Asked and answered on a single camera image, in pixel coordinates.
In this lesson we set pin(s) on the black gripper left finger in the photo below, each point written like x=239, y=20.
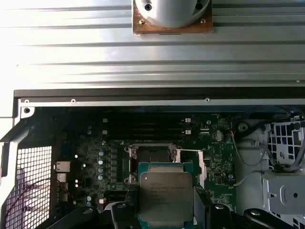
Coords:
x=126, y=214

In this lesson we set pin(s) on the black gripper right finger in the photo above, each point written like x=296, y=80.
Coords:
x=221, y=217

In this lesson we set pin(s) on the silver CPU green edge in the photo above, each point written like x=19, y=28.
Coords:
x=164, y=188

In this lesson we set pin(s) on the metal socket cover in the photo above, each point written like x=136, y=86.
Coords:
x=202, y=167

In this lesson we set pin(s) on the CPU socket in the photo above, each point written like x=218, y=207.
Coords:
x=155, y=152

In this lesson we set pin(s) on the black RAM slot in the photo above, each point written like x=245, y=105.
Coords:
x=143, y=121
x=143, y=126
x=143, y=137
x=143, y=131

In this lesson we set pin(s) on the green motherboard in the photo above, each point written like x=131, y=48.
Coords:
x=214, y=162

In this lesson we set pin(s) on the grey metal disk bay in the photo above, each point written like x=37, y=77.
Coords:
x=286, y=190

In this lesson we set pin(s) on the round coin battery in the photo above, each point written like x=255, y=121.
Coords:
x=218, y=135

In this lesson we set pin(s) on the black PC case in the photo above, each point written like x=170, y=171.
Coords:
x=143, y=93

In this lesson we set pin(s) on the brown square base plate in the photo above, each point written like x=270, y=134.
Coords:
x=171, y=31

